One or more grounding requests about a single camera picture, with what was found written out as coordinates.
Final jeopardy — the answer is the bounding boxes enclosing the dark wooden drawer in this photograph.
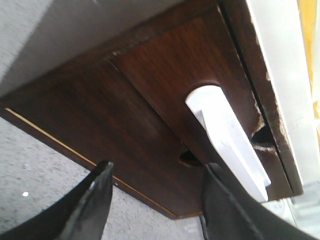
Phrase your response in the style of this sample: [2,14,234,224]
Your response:
[0,61,203,219]
[109,4,295,195]

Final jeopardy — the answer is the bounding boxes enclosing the dark wooden drawer cabinet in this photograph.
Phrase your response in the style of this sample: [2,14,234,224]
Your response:
[0,0,303,220]

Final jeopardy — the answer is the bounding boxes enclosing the white drawer handle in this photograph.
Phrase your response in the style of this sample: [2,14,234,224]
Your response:
[185,85,271,203]

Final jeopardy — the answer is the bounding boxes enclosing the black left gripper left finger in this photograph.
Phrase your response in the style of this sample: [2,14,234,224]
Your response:
[0,161,114,240]

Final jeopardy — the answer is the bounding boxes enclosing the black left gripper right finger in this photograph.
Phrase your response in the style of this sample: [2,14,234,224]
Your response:
[201,163,313,240]

